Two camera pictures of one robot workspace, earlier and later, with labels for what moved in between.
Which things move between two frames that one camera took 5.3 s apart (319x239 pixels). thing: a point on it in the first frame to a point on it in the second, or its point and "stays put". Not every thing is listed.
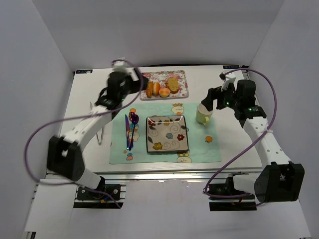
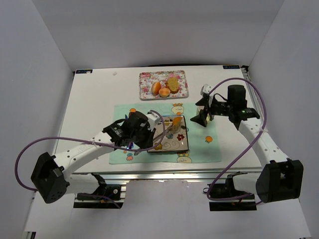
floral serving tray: [161, 77] stays put
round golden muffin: [164, 92] stays put
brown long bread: [150, 89] to [177, 120]
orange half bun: [156, 87] stays put
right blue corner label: [231, 66] stays put
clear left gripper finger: [99, 135] to [134, 129]
